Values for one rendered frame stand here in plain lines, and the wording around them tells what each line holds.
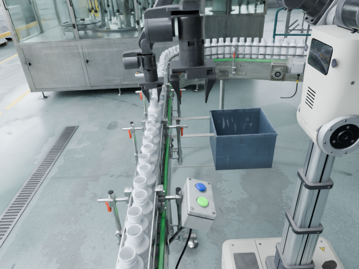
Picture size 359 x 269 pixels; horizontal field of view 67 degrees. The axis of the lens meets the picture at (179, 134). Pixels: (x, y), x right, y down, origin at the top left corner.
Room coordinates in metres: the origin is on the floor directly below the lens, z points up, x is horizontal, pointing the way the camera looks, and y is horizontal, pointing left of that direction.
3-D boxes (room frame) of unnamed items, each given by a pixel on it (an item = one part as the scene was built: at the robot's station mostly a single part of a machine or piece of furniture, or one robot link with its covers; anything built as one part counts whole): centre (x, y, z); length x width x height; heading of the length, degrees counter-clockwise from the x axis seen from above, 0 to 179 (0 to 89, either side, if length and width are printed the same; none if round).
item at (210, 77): (0.63, -0.06, 1.44); 0.07 x 0.07 x 0.09; 88
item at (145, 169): (0.67, 0.11, 1.08); 0.06 x 0.06 x 0.17
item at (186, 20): (0.63, -0.03, 1.57); 0.07 x 0.06 x 0.07; 89
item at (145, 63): (1.08, 0.11, 1.38); 0.07 x 0.06 x 0.07; 89
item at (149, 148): (0.79, 0.11, 1.08); 0.06 x 0.06 x 0.17
